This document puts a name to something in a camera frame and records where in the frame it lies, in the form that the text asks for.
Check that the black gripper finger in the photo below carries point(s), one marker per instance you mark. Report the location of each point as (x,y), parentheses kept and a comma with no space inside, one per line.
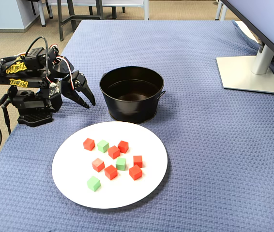
(86,87)
(77,96)

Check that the red cube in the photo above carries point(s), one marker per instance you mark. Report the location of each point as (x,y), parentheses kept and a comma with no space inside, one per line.
(137,161)
(113,152)
(110,172)
(98,164)
(123,146)
(88,144)
(135,172)

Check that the green cube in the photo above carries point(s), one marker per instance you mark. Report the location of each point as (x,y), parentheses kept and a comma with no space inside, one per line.
(93,183)
(120,163)
(102,146)

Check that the white round plate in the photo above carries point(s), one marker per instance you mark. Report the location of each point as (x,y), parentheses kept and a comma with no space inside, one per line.
(79,193)

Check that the black metal bucket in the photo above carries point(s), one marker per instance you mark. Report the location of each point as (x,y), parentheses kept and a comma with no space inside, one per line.
(132,108)

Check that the black chair legs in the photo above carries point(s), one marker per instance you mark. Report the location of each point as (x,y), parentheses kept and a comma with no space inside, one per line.
(50,13)

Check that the white furniture leg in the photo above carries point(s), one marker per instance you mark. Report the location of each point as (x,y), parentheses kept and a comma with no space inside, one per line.
(42,14)

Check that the black furniture legs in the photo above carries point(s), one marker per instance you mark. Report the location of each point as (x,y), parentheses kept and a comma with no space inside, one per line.
(114,12)

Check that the white table leg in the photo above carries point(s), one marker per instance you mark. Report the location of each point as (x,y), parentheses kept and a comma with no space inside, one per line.
(146,12)

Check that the blue woven table cloth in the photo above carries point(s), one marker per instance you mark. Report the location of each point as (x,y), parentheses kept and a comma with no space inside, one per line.
(200,145)

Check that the white furniture legs pair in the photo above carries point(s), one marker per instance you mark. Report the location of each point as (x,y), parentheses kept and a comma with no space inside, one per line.
(217,12)

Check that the monitor with silver stand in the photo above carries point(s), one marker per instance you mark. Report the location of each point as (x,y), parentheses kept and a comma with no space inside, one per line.
(272,19)

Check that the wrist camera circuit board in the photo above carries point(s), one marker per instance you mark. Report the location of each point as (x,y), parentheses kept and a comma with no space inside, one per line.
(54,89)

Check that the dark grey table frame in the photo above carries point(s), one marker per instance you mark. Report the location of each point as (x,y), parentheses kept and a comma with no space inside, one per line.
(60,24)

